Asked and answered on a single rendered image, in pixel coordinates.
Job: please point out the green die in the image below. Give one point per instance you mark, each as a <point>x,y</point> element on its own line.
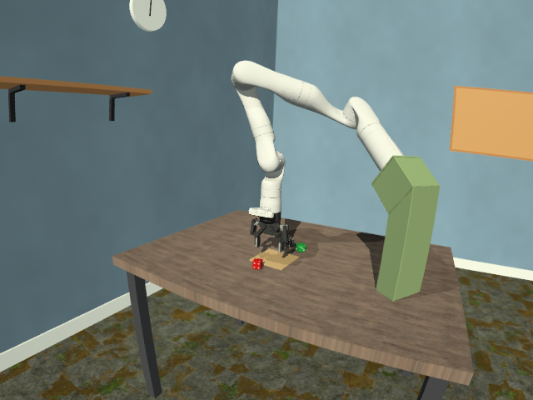
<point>300,247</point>

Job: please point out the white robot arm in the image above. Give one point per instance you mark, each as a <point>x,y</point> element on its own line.
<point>247,76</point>

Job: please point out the red die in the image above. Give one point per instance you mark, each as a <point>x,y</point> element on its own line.
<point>257,263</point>

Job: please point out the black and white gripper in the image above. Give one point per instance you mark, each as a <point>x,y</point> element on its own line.
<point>270,227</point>

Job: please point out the tan flat mat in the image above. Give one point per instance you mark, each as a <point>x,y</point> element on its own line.
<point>275,259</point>

